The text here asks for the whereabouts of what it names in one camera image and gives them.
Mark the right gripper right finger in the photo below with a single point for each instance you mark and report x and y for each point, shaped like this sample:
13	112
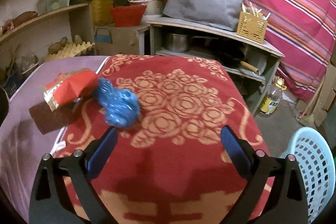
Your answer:
287	201

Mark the wooden handled pan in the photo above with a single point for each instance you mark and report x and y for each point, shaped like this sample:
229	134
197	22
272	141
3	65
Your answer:
250	67

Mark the yellow egg tray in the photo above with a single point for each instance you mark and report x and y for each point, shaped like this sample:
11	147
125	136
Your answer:
71	50

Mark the blue plastic bag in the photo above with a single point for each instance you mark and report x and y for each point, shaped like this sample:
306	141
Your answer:
121	105

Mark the red plastic bowl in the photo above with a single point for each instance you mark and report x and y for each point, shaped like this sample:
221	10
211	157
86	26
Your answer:
127	16

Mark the grey low shelf cabinet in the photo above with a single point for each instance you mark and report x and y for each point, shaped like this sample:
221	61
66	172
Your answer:
228	48

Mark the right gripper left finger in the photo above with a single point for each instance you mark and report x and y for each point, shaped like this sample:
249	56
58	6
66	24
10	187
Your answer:
50	201

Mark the red gold paper packet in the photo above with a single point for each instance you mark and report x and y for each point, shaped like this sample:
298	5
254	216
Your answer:
68	87

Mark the cardboard box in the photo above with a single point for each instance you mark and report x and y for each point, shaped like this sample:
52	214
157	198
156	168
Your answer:
111	40

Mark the red gold patterned mat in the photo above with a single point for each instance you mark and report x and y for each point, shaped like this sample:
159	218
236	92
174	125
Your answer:
170	166

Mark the steel pot in cabinet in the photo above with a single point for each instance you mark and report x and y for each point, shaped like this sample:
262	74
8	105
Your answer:
177	43

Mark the clear plastic storage box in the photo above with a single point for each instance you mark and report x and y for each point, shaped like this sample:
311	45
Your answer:
45	6

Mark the light blue plastic basket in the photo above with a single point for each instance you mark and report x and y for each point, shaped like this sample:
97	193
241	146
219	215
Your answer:
317	167

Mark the wooden wall shelf unit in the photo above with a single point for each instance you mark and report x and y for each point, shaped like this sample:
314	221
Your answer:
32	26

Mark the yellow utensil holder box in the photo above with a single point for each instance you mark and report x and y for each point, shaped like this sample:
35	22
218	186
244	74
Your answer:
252	23

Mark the cooking oil bottle on floor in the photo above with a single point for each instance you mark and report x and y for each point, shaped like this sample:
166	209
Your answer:
272	98

